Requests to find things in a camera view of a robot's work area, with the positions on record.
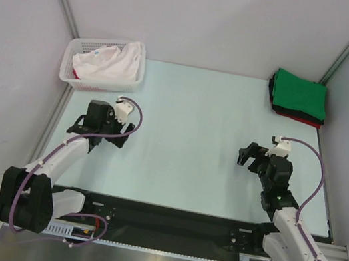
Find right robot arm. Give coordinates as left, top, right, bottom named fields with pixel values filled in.
left=237, top=142, right=328, bottom=261

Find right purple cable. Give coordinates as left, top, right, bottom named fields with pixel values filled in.
left=258, top=134, right=349, bottom=261

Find red folded t shirt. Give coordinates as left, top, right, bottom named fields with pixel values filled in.
left=272, top=105, right=324, bottom=129

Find purple cable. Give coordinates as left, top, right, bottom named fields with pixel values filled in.
left=258, top=134, right=349, bottom=261
left=5, top=79, right=147, bottom=257

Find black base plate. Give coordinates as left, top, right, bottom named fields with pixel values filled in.
left=63, top=189, right=267, bottom=261

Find white t shirt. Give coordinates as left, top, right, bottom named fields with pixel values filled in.
left=72, top=41, right=142, bottom=83

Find green folded t shirt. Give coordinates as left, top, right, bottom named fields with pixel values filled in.
left=271, top=68, right=327, bottom=121

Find pink red t shirt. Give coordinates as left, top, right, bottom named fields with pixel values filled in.
left=72, top=69, right=79, bottom=80

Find aluminium frame rail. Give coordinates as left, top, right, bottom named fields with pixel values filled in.
left=317, top=242, right=349, bottom=261

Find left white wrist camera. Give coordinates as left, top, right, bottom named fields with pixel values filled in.
left=114, top=97, right=134, bottom=125

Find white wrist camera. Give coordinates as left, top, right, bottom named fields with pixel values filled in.
left=114, top=97, right=134, bottom=125
left=266, top=135, right=292, bottom=158

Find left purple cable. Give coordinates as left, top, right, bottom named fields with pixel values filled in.
left=5, top=79, right=147, bottom=257

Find white plastic basket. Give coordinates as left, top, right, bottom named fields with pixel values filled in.
left=59, top=38, right=146, bottom=93

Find black folded t shirt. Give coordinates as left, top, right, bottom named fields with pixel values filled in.
left=268, top=73, right=324, bottom=129

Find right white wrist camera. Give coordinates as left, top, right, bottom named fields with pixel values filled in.
left=266, top=135, right=292, bottom=158

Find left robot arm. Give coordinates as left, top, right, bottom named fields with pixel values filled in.
left=0, top=97, right=138, bottom=234

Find left white cable duct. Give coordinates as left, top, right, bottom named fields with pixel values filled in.
left=41, top=217, right=101, bottom=243

